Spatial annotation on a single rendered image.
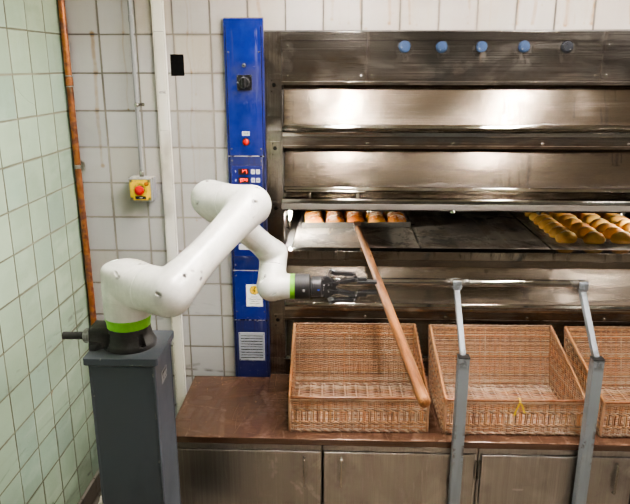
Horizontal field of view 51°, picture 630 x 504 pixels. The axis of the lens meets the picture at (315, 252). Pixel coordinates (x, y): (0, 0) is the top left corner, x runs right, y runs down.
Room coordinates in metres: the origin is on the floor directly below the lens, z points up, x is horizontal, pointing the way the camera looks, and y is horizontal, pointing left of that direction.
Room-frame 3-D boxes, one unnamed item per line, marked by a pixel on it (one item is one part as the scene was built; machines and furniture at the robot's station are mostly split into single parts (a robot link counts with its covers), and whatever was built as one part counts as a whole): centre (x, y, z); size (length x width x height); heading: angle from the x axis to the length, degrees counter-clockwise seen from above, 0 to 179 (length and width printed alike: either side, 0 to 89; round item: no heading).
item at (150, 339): (1.75, 0.59, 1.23); 0.26 x 0.15 x 0.06; 89
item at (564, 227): (3.20, -1.36, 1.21); 0.61 x 0.48 x 0.06; 178
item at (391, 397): (2.53, -0.17, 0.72); 0.56 x 0.49 x 0.28; 89
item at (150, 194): (2.79, 0.74, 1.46); 0.10 x 0.07 x 0.10; 88
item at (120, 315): (1.74, 0.52, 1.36); 0.16 x 0.13 x 0.19; 58
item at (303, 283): (2.26, 0.04, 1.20); 0.12 x 0.06 x 0.09; 179
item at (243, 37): (3.74, 0.25, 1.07); 1.93 x 0.16 x 2.15; 178
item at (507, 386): (2.51, -0.78, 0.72); 0.56 x 0.49 x 0.28; 89
